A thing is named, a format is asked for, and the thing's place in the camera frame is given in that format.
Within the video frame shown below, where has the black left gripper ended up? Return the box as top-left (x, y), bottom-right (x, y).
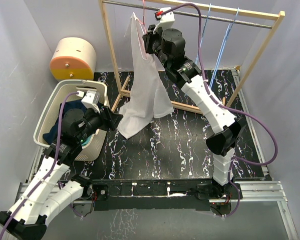
top-left (77, 103), bottom-right (123, 143)

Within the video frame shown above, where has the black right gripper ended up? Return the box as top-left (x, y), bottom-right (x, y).
top-left (143, 24), bottom-right (171, 70)

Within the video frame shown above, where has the pink wire hanger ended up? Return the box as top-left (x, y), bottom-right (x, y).
top-left (138, 0), bottom-right (146, 59)

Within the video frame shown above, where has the teal t shirt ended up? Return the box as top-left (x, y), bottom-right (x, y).
top-left (82, 134), bottom-right (96, 146)

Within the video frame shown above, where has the white t shirt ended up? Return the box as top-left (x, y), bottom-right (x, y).
top-left (118, 13), bottom-right (173, 139)

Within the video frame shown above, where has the navy blue t shirt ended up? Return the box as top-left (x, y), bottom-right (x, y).
top-left (42, 99), bottom-right (88, 146)

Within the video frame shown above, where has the light blue wire hanger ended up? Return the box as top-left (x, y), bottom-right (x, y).
top-left (209, 8), bottom-right (240, 88)

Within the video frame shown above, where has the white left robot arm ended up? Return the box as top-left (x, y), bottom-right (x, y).
top-left (0, 106), bottom-right (123, 240)

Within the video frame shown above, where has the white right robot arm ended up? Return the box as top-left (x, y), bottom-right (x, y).
top-left (142, 24), bottom-right (246, 199)

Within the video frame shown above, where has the cream laundry basket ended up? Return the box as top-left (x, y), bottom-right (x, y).
top-left (33, 79), bottom-right (109, 162)

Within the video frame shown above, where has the cream orange drawer cabinet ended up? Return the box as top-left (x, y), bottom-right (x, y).
top-left (50, 37), bottom-right (97, 82)

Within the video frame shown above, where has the wooden clothes rack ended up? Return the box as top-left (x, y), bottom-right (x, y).
top-left (98, 0), bottom-right (285, 115)

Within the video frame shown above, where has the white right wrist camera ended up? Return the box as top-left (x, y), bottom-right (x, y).
top-left (153, 7), bottom-right (175, 33)

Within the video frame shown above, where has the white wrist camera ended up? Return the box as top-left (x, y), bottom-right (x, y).
top-left (153, 7), bottom-right (175, 33)
top-left (77, 90), bottom-right (100, 113)

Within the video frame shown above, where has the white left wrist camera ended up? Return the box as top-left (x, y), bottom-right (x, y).
top-left (77, 90), bottom-right (100, 113)

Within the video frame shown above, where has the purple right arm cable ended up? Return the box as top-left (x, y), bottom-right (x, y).
top-left (162, 2), bottom-right (278, 217)

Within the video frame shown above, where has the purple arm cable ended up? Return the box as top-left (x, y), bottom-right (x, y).
top-left (162, 2), bottom-right (278, 217)
top-left (0, 91), bottom-right (80, 240)

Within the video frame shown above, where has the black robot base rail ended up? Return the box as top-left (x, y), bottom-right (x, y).
top-left (79, 178), bottom-right (242, 214)

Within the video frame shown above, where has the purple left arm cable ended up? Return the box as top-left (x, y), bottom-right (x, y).
top-left (0, 91), bottom-right (80, 240)

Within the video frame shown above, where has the aluminium frame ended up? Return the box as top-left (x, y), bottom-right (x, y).
top-left (4, 157), bottom-right (287, 240)

